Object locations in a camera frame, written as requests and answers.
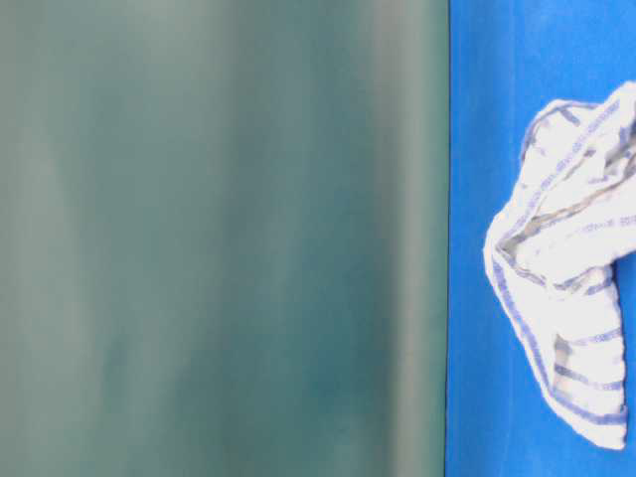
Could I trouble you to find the white blue-striped towel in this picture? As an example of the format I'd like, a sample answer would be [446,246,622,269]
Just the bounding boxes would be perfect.
[483,82,635,450]

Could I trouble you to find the blue table cloth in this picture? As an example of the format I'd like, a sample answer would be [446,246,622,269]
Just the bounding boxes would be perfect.
[445,1,635,476]

